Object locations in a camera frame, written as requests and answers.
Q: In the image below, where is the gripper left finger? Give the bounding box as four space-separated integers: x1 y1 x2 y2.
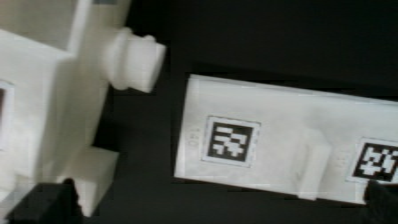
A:
5 178 83 224

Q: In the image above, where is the white cabinet body box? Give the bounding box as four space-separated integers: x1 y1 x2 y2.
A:
0 0 165 219

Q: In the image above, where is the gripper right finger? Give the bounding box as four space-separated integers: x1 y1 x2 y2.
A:
362 181 398 224

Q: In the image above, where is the white door panel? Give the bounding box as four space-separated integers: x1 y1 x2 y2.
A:
174 75 398 204

